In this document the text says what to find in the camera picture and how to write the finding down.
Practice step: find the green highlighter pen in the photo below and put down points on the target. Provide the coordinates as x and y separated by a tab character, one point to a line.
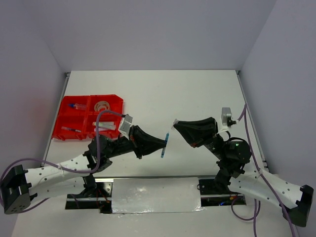
106	123

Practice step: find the small white tape roll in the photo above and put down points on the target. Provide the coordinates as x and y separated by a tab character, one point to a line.
104	107

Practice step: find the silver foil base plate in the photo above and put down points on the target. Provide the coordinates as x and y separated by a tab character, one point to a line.
160	195

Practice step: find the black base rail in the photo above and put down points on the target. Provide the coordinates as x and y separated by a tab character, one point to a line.
101	199

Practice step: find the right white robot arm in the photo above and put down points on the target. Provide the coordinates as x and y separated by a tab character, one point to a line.
239	174

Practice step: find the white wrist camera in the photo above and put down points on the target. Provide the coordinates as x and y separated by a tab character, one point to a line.
125	125
227	120

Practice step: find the blue cap glue bottle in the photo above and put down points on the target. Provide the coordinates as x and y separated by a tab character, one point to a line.
77	106

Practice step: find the large clear tape roll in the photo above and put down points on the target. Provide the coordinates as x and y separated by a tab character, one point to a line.
96	106

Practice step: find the red compartment storage bin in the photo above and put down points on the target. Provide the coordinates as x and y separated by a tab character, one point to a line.
84	120

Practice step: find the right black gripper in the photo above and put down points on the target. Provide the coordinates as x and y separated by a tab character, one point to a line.
196	132

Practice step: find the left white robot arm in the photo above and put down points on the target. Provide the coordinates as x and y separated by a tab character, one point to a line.
20	187

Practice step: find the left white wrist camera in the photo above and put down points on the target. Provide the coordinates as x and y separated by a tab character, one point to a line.
125	125

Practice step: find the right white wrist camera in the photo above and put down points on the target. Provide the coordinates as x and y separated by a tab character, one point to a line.
227	120

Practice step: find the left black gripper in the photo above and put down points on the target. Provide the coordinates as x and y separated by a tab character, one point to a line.
142	143

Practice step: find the pink highlighter pen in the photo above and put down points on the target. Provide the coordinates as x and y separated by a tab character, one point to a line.
110	128

